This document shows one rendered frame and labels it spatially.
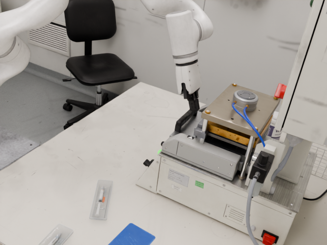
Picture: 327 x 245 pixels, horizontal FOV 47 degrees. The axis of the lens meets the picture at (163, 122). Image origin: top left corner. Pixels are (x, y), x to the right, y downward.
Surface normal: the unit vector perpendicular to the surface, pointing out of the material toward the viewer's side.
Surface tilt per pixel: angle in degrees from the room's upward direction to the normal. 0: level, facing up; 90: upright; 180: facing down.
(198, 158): 90
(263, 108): 0
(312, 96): 90
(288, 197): 0
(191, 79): 71
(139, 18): 90
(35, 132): 0
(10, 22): 34
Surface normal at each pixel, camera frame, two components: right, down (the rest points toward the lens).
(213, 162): -0.47, 0.41
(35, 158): 0.11, -0.85
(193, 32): 0.61, 0.17
